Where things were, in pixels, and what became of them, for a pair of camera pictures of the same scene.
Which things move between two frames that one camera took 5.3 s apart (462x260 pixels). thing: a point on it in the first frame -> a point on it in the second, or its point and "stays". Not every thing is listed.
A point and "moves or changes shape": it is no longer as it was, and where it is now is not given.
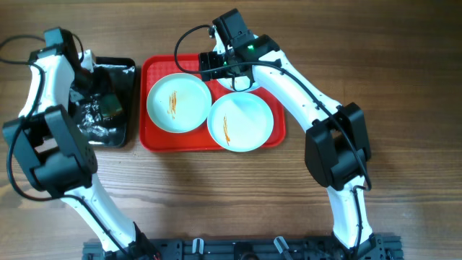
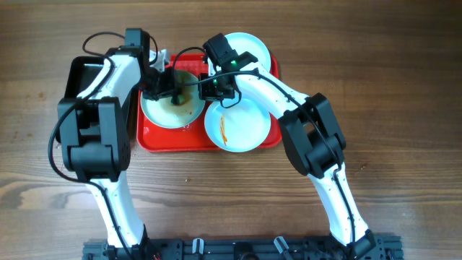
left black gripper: x=94 y=74 -> x=168 y=89
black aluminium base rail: x=245 y=249 stays
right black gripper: x=209 y=67 -> x=206 y=94
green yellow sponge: x=110 y=104 moves or changes shape
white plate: x=240 y=121 stays
